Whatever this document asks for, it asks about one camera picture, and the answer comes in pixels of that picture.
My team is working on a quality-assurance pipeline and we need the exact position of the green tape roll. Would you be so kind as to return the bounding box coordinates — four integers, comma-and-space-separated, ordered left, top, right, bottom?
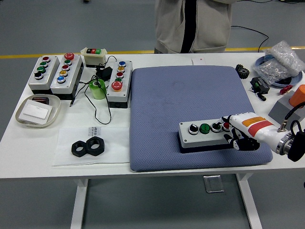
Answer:
89, 78, 107, 100

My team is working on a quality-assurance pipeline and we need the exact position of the grey wedge block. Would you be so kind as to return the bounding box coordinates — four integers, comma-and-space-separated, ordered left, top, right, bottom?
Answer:
268, 92, 302, 125

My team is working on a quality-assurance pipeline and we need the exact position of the white wall switch plate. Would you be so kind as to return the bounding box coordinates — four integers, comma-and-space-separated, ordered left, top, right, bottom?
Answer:
19, 99, 53, 125

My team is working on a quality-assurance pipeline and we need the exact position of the grey button box with knob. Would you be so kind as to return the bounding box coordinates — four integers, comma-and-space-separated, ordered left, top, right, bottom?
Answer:
178, 119, 236, 155

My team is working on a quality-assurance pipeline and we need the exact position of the small red clip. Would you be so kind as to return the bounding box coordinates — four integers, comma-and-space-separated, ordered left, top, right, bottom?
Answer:
279, 85, 293, 95

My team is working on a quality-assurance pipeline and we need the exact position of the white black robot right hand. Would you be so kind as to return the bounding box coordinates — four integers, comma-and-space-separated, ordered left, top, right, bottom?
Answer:
213, 111, 290, 152

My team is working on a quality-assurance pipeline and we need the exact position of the white oval tray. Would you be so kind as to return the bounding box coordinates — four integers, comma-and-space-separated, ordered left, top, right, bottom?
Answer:
15, 94, 61, 128

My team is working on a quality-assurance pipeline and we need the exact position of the clear printed plastic bag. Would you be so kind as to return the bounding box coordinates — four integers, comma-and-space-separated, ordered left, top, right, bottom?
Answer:
51, 126, 131, 167

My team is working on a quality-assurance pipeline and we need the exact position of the silver under-table bracket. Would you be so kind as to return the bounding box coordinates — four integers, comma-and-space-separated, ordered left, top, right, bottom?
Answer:
203, 174, 225, 193

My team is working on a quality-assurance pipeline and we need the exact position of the blue-grey padded mat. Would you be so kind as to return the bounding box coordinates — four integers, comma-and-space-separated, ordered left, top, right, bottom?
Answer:
129, 65, 274, 173

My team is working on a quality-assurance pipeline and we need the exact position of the short grey mushroom-button control box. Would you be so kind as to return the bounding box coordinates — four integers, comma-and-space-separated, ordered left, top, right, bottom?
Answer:
106, 60, 133, 109

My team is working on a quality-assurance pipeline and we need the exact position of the small black hex nut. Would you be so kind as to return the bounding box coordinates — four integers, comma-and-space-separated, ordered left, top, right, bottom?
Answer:
71, 140, 89, 157

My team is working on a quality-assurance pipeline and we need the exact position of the large black hex nut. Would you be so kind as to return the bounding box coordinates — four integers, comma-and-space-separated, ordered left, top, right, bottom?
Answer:
85, 135, 106, 156

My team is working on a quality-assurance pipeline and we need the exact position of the long grey mushroom-button control box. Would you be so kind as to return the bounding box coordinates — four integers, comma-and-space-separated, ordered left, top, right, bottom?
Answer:
50, 52, 84, 100

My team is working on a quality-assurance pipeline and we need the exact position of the cream three-button switch box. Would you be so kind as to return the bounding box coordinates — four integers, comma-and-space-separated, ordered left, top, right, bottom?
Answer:
80, 47, 108, 68

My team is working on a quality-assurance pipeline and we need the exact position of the black module with green terminal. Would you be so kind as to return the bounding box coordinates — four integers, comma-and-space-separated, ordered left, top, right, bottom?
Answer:
249, 76, 270, 94

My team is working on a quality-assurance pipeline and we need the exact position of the thin black adapter cable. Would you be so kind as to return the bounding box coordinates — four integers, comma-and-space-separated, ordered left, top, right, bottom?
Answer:
70, 55, 117, 125

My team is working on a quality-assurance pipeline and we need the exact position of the white table leg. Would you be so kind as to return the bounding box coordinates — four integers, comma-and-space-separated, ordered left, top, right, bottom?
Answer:
70, 177, 90, 229
234, 173, 263, 229

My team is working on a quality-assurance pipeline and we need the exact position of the dark brown block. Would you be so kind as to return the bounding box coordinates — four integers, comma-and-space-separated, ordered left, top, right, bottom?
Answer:
32, 96, 50, 105

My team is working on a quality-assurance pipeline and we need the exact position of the blue round plate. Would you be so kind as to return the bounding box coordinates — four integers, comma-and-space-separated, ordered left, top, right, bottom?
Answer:
254, 54, 303, 87

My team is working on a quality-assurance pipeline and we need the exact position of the grey four-button control box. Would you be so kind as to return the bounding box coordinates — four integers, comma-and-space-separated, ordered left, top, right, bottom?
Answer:
28, 55, 60, 95

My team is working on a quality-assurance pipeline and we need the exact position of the orange cylinder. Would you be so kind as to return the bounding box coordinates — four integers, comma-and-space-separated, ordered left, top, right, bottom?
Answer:
289, 84, 305, 107

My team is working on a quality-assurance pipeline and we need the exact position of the black floor cable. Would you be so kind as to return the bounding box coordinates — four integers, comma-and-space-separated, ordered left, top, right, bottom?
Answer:
230, 25, 270, 52

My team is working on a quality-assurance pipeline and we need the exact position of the black gear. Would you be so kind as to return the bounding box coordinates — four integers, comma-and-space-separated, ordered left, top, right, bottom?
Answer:
235, 63, 250, 79

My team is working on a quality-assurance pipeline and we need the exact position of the clear bag of washers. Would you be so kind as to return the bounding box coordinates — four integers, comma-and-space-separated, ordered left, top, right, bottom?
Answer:
254, 40, 305, 85

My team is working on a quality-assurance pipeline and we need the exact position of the black power adapter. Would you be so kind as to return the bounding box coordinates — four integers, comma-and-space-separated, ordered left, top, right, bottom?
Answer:
95, 66, 113, 81

